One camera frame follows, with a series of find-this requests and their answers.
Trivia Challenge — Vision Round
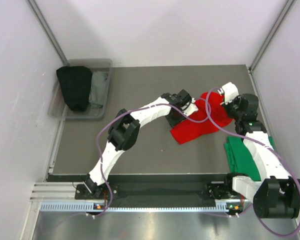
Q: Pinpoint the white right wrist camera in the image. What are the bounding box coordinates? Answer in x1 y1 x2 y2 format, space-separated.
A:
217 82 239 105

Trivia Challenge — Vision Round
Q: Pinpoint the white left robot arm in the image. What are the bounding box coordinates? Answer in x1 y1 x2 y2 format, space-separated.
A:
83 90 198 199

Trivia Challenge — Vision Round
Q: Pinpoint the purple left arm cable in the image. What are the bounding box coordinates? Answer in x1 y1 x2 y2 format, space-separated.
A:
95 97 223 216

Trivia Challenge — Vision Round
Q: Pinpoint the red t shirt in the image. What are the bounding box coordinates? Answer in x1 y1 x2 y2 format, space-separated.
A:
170 92 233 145

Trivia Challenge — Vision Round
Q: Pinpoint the aluminium corner post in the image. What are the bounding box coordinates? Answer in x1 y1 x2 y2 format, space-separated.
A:
247 0 296 74
26 0 68 65

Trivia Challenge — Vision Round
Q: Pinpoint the right aluminium corner post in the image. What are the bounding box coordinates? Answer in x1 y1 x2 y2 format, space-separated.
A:
247 0 296 74

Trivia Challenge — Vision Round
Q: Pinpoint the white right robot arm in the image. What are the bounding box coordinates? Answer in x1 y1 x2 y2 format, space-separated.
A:
222 91 300 219

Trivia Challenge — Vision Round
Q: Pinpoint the green folded t shirt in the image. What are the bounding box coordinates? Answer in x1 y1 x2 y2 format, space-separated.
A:
224 136 261 182

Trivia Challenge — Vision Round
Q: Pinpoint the grey t shirt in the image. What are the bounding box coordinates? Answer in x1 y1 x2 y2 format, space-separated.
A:
89 71 109 109

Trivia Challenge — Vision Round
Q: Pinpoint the aluminium frame rail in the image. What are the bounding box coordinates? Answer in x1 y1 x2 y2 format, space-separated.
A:
29 181 300 202

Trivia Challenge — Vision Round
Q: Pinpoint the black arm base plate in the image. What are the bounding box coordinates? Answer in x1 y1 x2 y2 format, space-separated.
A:
74 173 246 200

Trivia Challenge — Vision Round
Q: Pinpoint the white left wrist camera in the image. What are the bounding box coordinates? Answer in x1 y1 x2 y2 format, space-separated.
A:
182 98 199 117

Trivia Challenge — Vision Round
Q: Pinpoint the left aluminium corner post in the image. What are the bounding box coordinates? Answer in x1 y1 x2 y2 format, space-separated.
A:
26 0 68 65

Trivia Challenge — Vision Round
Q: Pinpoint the black t shirt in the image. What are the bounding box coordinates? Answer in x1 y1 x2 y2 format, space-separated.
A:
56 66 93 112

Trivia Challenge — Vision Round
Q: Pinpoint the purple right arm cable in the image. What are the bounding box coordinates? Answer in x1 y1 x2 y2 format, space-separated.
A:
205 86 300 237

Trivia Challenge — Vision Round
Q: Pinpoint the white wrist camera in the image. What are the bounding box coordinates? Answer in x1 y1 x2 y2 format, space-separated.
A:
182 98 199 117
217 82 239 105

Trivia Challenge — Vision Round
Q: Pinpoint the slotted grey cable duct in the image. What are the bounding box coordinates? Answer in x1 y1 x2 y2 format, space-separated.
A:
40 201 243 213

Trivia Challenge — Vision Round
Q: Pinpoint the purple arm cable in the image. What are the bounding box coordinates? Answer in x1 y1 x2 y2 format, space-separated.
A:
205 86 300 237
95 97 223 216

